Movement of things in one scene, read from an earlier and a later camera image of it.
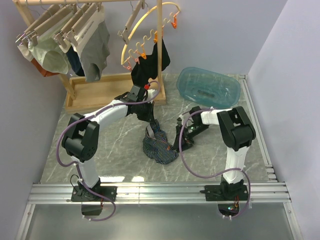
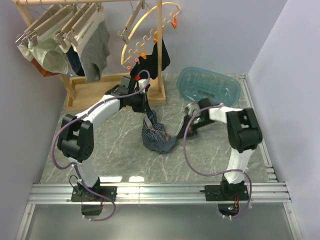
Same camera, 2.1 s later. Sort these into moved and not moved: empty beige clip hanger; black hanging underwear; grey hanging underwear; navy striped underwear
Moved: navy striped underwear
Not moved: empty beige clip hanger; grey hanging underwear; black hanging underwear
